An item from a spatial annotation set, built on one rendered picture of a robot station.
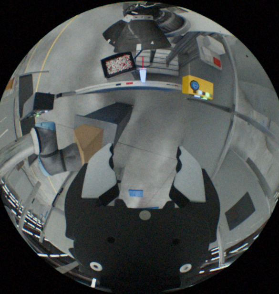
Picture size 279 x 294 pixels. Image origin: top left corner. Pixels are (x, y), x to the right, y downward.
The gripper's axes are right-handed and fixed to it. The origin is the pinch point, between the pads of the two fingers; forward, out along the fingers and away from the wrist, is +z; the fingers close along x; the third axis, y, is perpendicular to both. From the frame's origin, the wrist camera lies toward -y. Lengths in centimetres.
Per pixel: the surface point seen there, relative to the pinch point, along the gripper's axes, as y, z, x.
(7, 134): -6, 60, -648
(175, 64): -60, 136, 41
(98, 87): -13, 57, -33
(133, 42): -29.1, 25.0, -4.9
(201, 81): -17.7, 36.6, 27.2
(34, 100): -15, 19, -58
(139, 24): -42.3, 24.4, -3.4
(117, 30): -53, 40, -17
